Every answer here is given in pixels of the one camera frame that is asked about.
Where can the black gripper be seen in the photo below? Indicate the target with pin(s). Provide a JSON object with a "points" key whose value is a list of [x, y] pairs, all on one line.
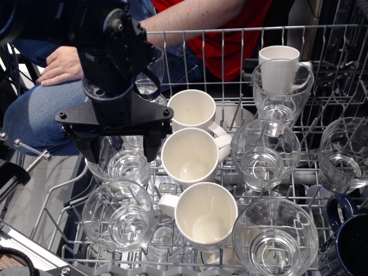
{"points": [[122, 115]]}

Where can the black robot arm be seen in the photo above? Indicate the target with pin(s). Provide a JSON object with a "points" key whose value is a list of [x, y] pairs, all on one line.
{"points": [[113, 50]]}

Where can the person's bare forearm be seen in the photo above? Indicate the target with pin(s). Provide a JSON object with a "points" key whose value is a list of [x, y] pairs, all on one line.
{"points": [[164, 29]]}

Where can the small shot glass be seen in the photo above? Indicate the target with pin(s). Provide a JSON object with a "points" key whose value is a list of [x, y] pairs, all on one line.
{"points": [[166, 243]]}

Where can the tall back glass cup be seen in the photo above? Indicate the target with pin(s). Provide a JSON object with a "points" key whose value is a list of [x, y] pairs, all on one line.
{"points": [[283, 108]]}

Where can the person's hand on knee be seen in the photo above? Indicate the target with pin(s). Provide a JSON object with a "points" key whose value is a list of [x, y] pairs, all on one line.
{"points": [[63, 65]]}

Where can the middle white mug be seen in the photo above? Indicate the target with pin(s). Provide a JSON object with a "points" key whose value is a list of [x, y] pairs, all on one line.
{"points": [[192, 155]]}

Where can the white mug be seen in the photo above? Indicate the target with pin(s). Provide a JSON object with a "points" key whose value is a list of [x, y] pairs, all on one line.
{"points": [[204, 214], [192, 155], [194, 109], [281, 70]]}

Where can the back white mug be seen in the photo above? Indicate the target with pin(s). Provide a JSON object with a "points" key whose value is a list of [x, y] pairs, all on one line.
{"points": [[194, 109]]}

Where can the front white mug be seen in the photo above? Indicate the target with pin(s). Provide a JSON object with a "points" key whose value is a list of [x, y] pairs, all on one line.
{"points": [[204, 214]]}

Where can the far white mug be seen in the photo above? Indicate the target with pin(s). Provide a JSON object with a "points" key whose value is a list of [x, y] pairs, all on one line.
{"points": [[281, 70]]}

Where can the dark blue mug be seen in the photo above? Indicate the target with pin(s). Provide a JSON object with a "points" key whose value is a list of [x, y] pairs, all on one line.
{"points": [[345, 252]]}

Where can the metal clamp with handle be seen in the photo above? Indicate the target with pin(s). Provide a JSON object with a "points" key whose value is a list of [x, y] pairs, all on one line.
{"points": [[13, 175]]}

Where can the grey wire dishwasher rack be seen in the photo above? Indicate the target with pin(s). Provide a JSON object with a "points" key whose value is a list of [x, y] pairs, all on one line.
{"points": [[338, 54]]}

